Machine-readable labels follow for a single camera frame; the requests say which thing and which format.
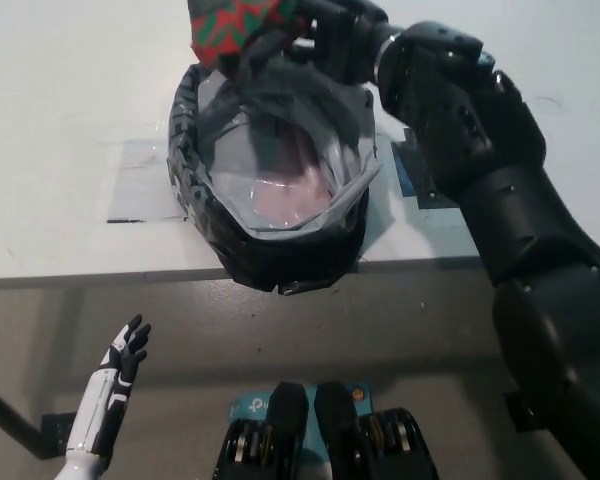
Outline black diagonal table strut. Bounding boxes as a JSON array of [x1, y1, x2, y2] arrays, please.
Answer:
[[0, 379, 46, 451]]

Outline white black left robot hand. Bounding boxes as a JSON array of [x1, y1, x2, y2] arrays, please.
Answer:
[[65, 313, 152, 457]]

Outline black floor marker pad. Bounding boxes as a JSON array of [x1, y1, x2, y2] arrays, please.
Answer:
[[39, 412, 79, 459], [503, 389, 549, 432]]

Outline pink packet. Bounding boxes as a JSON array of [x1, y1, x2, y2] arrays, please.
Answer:
[[257, 127, 332, 226]]

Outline black square table mat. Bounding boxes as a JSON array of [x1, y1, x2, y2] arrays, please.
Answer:
[[389, 127, 464, 211]]

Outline red green coffee bean bag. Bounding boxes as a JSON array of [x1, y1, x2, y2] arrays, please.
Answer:
[[187, 0, 299, 70]]

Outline clear tape patch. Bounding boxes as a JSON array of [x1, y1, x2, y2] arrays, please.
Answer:
[[107, 139, 190, 224]]

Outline black plastic bag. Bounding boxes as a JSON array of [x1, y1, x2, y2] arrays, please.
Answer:
[[165, 42, 384, 297]]

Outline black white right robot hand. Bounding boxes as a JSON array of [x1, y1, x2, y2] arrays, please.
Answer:
[[278, 0, 392, 85]]

